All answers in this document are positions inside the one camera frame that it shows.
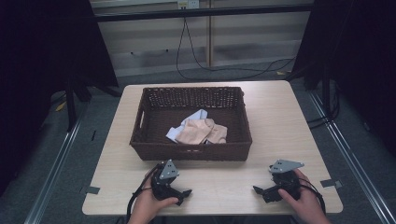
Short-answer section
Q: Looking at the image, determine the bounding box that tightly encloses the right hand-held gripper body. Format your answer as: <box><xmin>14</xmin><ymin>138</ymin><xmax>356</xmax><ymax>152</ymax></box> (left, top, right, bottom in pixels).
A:
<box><xmin>268</xmin><ymin>159</ymin><xmax>305</xmax><ymax>202</ymax></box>

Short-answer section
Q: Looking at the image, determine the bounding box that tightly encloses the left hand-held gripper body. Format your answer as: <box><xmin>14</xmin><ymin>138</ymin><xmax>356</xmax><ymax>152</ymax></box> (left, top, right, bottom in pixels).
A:
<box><xmin>150</xmin><ymin>159</ymin><xmax>185</xmax><ymax>202</ymax></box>

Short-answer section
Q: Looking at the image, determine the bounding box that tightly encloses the beige cloth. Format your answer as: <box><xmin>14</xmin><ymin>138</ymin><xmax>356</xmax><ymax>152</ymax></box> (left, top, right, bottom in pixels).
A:
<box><xmin>175</xmin><ymin>118</ymin><xmax>229</xmax><ymax>146</ymax></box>

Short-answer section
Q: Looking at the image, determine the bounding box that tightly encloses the brown wicker basket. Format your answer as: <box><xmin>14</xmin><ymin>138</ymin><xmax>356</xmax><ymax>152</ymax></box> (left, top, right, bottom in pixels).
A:
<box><xmin>129</xmin><ymin>86</ymin><xmax>253</xmax><ymax>162</ymax></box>

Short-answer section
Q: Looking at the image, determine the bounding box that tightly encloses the light blue cloth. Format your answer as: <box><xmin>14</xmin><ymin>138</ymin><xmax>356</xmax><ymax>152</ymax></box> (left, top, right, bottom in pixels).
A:
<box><xmin>165</xmin><ymin>108</ymin><xmax>209</xmax><ymax>144</ymax></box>

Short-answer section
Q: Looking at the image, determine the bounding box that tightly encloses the person's left hand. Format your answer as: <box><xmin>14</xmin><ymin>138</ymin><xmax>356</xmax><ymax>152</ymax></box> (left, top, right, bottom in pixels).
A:
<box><xmin>127</xmin><ymin>170</ymin><xmax>180</xmax><ymax>224</ymax></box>

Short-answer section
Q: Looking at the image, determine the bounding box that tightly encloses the person's right hand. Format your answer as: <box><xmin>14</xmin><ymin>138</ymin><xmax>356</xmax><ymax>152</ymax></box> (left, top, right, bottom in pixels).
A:
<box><xmin>277</xmin><ymin>168</ymin><xmax>332</xmax><ymax>224</ymax></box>

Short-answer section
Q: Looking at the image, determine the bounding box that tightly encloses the grey tape strip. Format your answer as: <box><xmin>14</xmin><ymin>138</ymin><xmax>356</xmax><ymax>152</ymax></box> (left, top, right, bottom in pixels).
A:
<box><xmin>79</xmin><ymin>185</ymin><xmax>101</xmax><ymax>196</ymax></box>
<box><xmin>319</xmin><ymin>178</ymin><xmax>343</xmax><ymax>189</ymax></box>

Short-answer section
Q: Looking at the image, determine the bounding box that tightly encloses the black metal stand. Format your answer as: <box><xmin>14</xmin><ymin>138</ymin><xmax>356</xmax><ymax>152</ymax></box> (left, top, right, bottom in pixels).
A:
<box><xmin>320</xmin><ymin>60</ymin><xmax>341</xmax><ymax>123</ymax></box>
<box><xmin>64</xmin><ymin>73</ymin><xmax>92</xmax><ymax>133</ymax></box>

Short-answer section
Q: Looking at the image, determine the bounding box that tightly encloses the dark curtain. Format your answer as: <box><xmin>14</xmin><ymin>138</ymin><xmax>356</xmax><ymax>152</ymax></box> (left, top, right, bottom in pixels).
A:
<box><xmin>290</xmin><ymin>0</ymin><xmax>396</xmax><ymax>157</ymax></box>
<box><xmin>0</xmin><ymin>0</ymin><xmax>120</xmax><ymax>197</ymax></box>

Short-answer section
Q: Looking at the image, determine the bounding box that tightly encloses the black horizontal bar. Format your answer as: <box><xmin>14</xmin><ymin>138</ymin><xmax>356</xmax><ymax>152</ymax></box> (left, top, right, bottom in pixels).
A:
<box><xmin>92</xmin><ymin>3</ymin><xmax>315</xmax><ymax>23</ymax></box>

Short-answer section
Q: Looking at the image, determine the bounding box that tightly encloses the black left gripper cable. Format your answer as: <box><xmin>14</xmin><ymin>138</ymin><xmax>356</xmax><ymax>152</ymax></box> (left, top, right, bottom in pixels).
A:
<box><xmin>125</xmin><ymin>162</ymin><xmax>163</xmax><ymax>224</ymax></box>

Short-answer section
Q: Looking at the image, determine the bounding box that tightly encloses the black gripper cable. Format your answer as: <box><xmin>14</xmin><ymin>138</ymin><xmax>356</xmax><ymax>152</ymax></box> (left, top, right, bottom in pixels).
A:
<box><xmin>125</xmin><ymin>162</ymin><xmax>163</xmax><ymax>224</ymax></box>
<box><xmin>298</xmin><ymin>177</ymin><xmax>327</xmax><ymax>217</ymax></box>

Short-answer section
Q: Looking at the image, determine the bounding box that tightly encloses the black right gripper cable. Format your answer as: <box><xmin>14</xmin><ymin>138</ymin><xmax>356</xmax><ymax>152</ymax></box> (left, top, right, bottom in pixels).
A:
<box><xmin>298</xmin><ymin>177</ymin><xmax>327</xmax><ymax>217</ymax></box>

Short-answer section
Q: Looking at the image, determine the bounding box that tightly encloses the black floor cable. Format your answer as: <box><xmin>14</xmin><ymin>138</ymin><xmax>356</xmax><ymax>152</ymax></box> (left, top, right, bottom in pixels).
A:
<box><xmin>305</xmin><ymin>90</ymin><xmax>341</xmax><ymax>130</ymax></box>

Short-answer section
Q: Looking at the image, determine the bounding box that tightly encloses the metal floor rail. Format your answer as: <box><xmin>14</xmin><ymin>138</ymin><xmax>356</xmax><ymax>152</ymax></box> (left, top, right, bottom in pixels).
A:
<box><xmin>23</xmin><ymin>116</ymin><xmax>84</xmax><ymax>224</ymax></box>
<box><xmin>307</xmin><ymin>90</ymin><xmax>396</xmax><ymax>224</ymax></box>

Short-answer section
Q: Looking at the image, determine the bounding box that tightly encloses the long black wall cable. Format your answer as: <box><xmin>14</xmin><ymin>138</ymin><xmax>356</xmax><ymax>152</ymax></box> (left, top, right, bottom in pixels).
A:
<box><xmin>175</xmin><ymin>17</ymin><xmax>297</xmax><ymax>81</ymax></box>

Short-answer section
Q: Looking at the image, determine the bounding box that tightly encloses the white wall socket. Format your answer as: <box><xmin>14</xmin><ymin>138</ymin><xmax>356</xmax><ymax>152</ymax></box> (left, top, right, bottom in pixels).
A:
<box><xmin>177</xmin><ymin>0</ymin><xmax>201</xmax><ymax>10</ymax></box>

